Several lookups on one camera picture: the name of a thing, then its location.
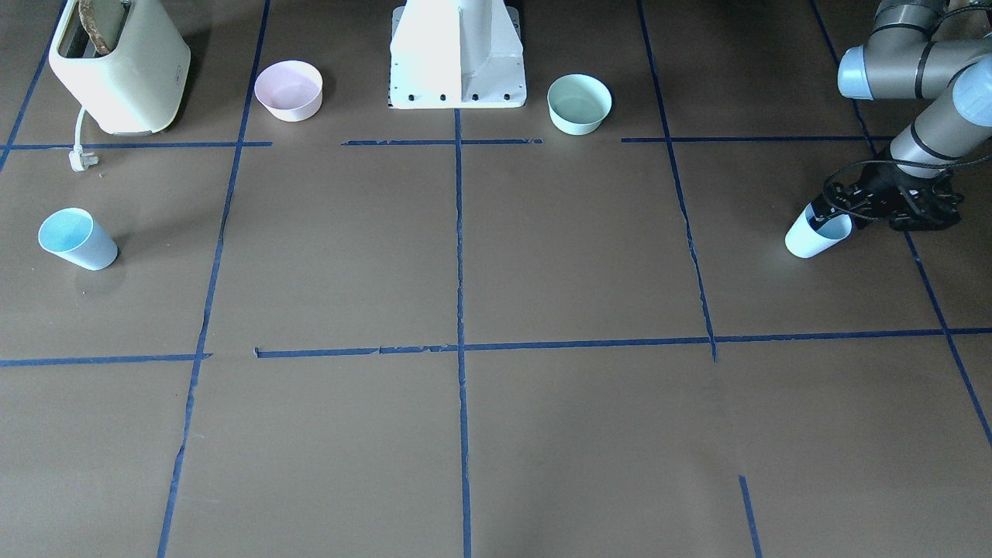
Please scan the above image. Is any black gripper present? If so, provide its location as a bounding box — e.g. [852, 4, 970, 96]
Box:
[808, 167, 963, 232]

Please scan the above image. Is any light blue cup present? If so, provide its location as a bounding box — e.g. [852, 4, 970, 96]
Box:
[36, 208, 119, 271]
[784, 204, 854, 259]

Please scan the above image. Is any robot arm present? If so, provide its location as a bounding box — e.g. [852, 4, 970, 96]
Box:
[807, 1, 991, 232]

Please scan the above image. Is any green bowl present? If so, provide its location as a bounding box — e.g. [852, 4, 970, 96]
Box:
[546, 74, 613, 136]

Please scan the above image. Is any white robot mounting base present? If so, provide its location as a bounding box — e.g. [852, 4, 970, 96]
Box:
[387, 1, 528, 110]

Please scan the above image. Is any pink bowl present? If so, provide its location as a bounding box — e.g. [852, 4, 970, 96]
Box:
[253, 60, 325, 122]

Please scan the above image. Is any cream toaster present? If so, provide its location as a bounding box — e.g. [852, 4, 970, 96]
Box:
[47, 1, 191, 136]

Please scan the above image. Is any toast slice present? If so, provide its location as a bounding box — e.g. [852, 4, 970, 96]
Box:
[77, 0, 127, 56]

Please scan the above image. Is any white power plug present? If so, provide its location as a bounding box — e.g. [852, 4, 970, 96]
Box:
[68, 107, 99, 173]

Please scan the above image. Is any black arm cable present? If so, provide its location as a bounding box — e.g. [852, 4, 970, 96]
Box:
[823, 155, 992, 214]

